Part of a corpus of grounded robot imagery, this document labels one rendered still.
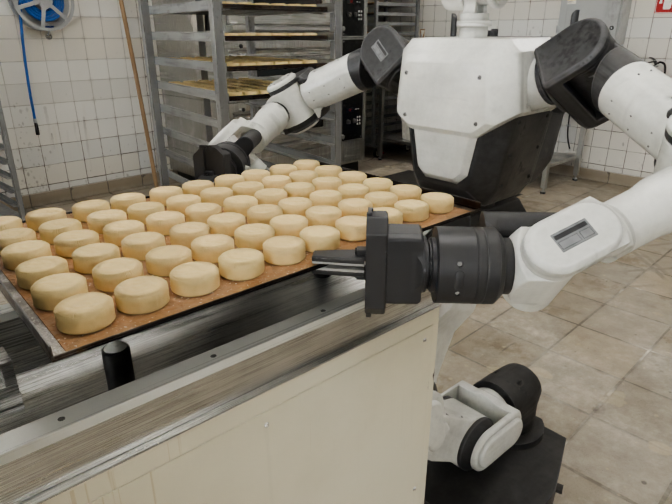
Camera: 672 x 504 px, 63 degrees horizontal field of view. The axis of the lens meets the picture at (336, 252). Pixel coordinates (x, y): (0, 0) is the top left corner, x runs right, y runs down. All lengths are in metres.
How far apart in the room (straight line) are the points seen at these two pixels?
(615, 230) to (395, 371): 0.39
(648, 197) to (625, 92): 0.23
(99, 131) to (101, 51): 0.61
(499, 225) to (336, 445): 0.40
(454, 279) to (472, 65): 0.50
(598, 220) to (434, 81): 0.51
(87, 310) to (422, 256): 0.34
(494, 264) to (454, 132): 0.47
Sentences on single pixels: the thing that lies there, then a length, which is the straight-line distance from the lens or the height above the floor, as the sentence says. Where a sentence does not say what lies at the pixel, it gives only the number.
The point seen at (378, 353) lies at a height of 0.81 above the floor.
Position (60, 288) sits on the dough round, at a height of 1.02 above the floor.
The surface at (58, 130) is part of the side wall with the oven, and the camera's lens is 4.76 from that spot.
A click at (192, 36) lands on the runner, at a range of 2.01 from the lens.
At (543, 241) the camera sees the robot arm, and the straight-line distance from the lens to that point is 0.61.
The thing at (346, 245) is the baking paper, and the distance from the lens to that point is 0.68.
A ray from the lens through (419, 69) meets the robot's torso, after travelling 1.07.
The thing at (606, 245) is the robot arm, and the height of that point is 1.04.
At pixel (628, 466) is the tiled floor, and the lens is 2.02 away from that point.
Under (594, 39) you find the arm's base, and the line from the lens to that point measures 0.97.
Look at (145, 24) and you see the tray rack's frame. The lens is 2.36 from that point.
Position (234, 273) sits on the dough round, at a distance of 0.59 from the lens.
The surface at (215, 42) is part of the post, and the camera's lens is 1.79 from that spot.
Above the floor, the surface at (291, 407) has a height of 0.80.
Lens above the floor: 1.24
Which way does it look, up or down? 22 degrees down
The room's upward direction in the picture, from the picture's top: straight up
